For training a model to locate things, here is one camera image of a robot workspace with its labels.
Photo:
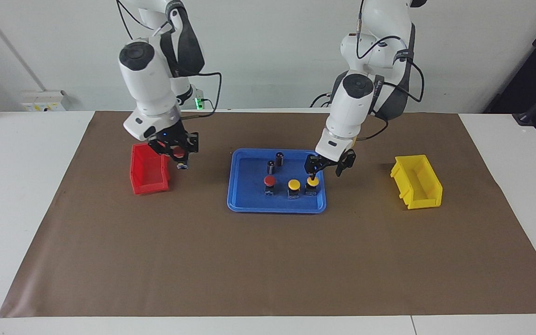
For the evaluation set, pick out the black cylindrical capacitor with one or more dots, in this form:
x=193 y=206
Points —
x=271 y=167
x=279 y=159

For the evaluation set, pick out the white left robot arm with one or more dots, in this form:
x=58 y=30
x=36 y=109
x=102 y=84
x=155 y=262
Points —
x=349 y=107

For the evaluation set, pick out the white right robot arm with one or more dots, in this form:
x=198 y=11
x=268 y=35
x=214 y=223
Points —
x=147 y=79

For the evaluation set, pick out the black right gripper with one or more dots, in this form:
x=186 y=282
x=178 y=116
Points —
x=170 y=139

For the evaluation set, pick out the blue plastic tray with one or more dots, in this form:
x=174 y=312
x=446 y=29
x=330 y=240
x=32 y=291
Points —
x=254 y=204

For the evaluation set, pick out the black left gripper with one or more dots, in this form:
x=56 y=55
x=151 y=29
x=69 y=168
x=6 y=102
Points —
x=331 y=163

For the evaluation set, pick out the red plastic bin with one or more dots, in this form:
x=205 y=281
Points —
x=149 y=186

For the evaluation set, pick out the yellow push button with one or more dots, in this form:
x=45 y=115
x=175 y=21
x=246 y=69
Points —
x=313 y=184
x=293 y=185

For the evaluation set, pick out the red push button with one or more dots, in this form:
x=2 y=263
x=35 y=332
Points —
x=181 y=153
x=270 y=180

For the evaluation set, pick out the white wall outlet box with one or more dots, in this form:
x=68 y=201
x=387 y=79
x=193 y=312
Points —
x=42 y=100

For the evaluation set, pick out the yellow plastic bin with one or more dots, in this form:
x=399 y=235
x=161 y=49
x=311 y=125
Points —
x=424 y=197

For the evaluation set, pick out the brown paper mat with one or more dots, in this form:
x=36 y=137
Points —
x=268 y=260

